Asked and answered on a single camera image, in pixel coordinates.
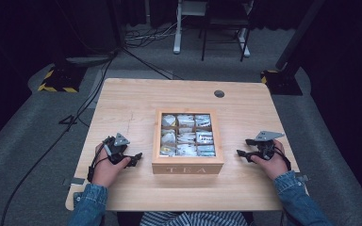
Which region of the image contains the white desk frame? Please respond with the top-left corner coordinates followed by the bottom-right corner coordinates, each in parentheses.
top-left (173, 0), bottom-right (253, 58)

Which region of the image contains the bundle of floor cables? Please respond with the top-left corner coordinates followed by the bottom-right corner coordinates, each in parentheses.
top-left (123, 22), bottom-right (185, 50)

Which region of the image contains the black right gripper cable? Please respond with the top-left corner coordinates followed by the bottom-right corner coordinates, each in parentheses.
top-left (272, 144), bottom-right (293, 172)

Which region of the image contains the black yellow striped stand base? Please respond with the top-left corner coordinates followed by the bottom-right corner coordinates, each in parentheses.
top-left (37, 63), bottom-right (88, 94)
top-left (260, 69), bottom-right (304, 96)

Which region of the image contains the long black floor cable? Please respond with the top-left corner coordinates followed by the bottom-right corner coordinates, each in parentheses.
top-left (0, 51), bottom-right (118, 226)

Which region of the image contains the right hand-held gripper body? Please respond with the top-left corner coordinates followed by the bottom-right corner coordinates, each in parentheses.
top-left (254, 130), bottom-right (286, 161)

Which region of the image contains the grey tape piece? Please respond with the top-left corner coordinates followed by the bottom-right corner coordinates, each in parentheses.
top-left (62, 177), bottom-right (87, 186)

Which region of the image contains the set of white tea packets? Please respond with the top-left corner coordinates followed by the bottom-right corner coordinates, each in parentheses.
top-left (159, 113), bottom-right (217, 157)

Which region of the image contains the black metal chair frame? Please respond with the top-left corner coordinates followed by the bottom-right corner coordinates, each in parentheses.
top-left (200, 0), bottom-right (255, 63)

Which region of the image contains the person's left hand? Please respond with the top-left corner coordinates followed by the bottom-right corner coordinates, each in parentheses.
top-left (91, 142), bottom-right (132, 188)

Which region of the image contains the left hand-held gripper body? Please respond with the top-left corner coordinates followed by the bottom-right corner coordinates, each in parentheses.
top-left (103, 132), bottom-right (134, 166)

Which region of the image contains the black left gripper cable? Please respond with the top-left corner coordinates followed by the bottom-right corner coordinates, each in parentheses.
top-left (87, 137), bottom-right (113, 184)

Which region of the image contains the person's right hand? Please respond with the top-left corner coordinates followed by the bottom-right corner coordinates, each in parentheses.
top-left (250, 138), bottom-right (290, 181)

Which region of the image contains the person's striped shirt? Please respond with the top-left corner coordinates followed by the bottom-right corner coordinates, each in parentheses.
top-left (139, 210), bottom-right (250, 226)

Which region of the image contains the black slanted stand pole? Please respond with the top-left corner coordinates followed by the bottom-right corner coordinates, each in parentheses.
top-left (274, 0), bottom-right (327, 72)

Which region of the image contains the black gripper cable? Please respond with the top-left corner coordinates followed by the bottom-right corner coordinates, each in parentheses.
top-left (272, 144), bottom-right (293, 172)
top-left (87, 137), bottom-right (113, 184)

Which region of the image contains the wooden tea box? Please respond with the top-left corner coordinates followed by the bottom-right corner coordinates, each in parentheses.
top-left (151, 107), bottom-right (226, 176)

